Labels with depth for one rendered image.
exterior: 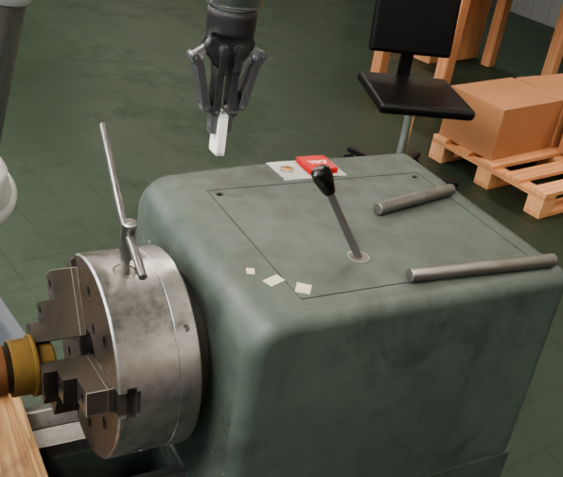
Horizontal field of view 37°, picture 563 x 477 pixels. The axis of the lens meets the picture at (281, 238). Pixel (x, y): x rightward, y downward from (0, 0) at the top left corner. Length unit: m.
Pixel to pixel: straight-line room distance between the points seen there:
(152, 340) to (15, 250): 2.54
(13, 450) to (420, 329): 0.68
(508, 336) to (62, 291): 0.72
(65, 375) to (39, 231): 2.63
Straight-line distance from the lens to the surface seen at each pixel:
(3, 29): 1.75
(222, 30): 1.28
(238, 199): 1.45
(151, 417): 1.24
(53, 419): 1.57
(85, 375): 1.25
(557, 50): 7.10
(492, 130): 4.97
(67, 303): 1.32
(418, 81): 4.67
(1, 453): 1.47
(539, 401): 3.37
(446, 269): 1.32
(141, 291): 1.23
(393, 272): 1.32
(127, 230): 1.20
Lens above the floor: 1.90
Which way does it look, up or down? 28 degrees down
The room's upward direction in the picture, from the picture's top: 10 degrees clockwise
